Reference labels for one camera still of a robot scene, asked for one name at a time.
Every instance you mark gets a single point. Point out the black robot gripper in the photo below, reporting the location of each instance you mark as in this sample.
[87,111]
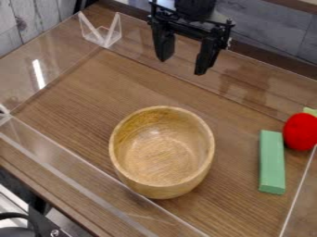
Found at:
[196,19]

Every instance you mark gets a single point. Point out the red plush strawberry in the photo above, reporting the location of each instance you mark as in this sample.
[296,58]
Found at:
[300,131]

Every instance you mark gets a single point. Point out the green rectangular block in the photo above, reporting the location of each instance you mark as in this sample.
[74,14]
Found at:
[272,176]

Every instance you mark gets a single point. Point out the wooden bowl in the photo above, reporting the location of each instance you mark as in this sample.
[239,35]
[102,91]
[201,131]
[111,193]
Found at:
[161,149]

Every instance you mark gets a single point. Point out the clear acrylic corner bracket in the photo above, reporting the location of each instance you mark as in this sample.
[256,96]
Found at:
[102,35]

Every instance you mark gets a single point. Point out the clear acrylic front wall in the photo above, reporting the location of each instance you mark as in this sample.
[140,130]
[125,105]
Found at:
[81,190]

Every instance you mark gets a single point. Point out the black metal mount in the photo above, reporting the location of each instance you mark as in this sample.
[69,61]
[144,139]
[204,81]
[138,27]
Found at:
[43,226]

